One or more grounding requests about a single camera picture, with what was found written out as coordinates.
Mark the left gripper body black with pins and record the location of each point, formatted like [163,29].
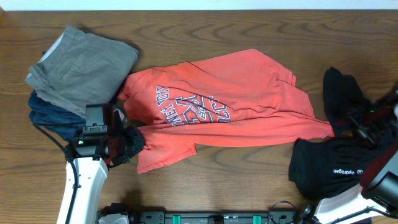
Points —
[132,144]

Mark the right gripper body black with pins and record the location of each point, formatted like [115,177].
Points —
[374,126]

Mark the black Sydrogen garment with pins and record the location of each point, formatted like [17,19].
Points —
[326,169]

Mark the red printed t-shirt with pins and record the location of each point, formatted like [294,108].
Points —
[242,99]

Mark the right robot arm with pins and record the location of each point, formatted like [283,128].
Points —
[376,193]

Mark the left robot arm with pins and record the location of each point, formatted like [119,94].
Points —
[89,158]

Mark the folded navy blue garment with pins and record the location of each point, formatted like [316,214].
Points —
[55,118]

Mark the folded grey trousers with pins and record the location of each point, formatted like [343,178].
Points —
[81,69]

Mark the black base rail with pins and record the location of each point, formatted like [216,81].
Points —
[118,213]

